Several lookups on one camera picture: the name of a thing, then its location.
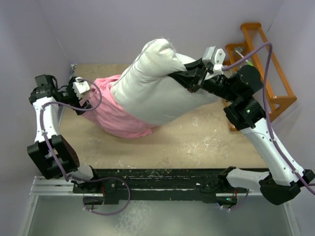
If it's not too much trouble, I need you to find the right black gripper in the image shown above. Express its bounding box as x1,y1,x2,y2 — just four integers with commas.
167,57,240,103

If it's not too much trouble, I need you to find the pink rose-patterned pillowcase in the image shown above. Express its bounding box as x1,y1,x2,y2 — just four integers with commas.
82,75,154,139

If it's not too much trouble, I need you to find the white pillow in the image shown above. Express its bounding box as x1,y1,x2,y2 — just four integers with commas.
111,38,219,126

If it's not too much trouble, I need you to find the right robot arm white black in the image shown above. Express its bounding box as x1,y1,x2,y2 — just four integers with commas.
169,59,315,205

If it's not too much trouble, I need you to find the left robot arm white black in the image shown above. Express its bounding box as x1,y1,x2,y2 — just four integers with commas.
27,74,101,193

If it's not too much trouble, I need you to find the green-capped white marker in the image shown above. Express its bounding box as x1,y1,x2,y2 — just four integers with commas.
234,49,253,66

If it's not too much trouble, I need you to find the orange wooden stepped rack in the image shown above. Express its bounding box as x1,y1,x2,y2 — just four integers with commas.
223,22,297,121

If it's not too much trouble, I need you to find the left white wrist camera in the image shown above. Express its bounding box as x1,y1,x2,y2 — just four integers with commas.
72,77,91,100

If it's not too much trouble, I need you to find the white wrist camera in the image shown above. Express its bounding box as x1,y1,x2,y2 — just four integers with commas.
72,77,91,100
202,46,226,74

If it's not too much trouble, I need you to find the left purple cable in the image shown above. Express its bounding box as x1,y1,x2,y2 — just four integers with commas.
40,78,131,216

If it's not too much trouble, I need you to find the purple cable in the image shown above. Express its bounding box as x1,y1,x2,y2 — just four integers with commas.
40,78,131,216
216,42,315,212

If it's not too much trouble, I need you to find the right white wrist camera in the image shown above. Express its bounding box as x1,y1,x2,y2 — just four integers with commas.
202,46,226,74

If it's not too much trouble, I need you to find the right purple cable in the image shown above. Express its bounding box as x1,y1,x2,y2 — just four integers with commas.
216,42,315,212

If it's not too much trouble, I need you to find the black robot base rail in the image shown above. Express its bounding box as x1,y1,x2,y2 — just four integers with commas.
71,168,269,205

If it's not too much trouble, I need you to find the aluminium frame rail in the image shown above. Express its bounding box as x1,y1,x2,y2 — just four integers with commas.
29,175,291,197

